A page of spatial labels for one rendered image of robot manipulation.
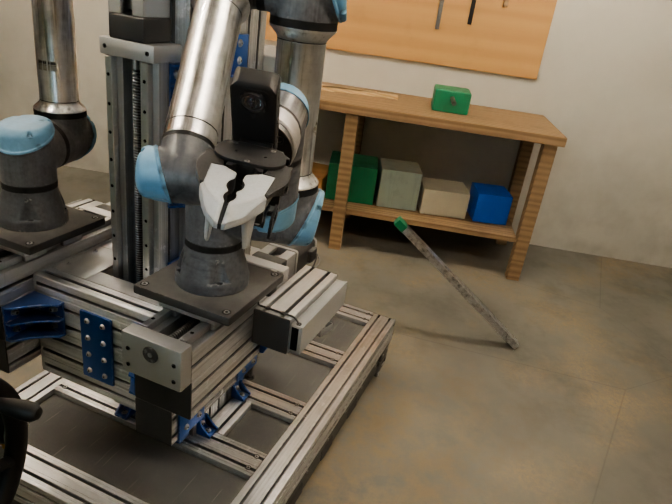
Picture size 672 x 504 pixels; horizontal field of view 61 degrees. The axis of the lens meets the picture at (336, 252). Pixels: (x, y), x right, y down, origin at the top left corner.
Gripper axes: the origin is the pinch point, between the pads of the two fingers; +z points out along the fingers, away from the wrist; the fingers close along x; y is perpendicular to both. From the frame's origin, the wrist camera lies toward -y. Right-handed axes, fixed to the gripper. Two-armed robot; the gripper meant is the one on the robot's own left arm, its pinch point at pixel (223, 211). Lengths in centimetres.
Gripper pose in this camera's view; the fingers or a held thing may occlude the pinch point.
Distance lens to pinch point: 50.2
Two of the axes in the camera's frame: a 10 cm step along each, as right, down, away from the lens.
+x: -9.8, -2.2, -0.4
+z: -0.8, 5.2, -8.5
